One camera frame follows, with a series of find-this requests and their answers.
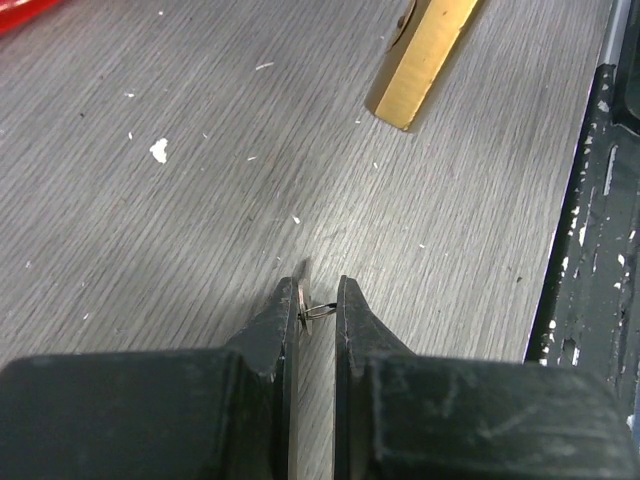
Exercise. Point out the large brass padlock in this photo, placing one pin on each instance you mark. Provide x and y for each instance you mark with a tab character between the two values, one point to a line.
426	39

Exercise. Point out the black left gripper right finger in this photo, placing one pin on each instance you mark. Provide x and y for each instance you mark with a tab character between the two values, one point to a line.
399	415

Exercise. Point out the red cable lock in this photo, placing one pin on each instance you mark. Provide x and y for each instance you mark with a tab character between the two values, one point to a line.
14	13

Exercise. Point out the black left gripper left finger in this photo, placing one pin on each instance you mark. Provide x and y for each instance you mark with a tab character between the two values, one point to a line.
219	413

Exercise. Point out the silver padlock key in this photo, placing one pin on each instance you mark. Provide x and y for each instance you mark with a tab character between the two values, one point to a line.
308	312

